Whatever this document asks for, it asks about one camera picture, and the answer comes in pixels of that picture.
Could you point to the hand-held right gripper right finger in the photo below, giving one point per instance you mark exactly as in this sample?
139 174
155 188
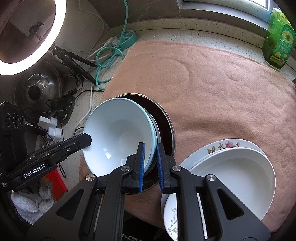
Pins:
160 166

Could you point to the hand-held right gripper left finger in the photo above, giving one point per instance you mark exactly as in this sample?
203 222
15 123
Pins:
141 166

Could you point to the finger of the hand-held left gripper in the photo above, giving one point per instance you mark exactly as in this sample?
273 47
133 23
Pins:
74 142

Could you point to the stainless steel bowl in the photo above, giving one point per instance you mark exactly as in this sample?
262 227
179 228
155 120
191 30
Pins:
167 132

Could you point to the white plate with coral peony print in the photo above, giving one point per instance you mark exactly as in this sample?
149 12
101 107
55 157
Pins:
198 162

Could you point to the light blue ceramic bowl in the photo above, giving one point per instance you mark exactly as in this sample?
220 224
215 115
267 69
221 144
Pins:
115 129

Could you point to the white plate with grey leaf print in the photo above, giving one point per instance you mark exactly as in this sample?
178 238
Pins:
231 180

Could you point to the white plate with pink blossom print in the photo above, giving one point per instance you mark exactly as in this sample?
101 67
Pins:
231 144

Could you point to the person's left hand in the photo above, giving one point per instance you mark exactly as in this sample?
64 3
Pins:
30 201

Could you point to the white plug adapters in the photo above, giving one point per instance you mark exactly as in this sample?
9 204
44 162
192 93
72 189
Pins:
52 129

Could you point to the black round pad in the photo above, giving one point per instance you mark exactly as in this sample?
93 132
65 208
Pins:
64 111

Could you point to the red box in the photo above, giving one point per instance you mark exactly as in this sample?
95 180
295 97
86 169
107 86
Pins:
56 178

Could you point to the steel pot lid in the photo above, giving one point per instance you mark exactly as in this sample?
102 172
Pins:
39 88

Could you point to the pink towel mat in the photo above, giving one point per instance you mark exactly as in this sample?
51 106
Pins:
208 92

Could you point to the white power plug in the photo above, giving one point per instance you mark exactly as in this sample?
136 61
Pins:
112 41

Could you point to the green dish soap bottle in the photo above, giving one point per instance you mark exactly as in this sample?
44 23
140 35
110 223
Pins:
277 46

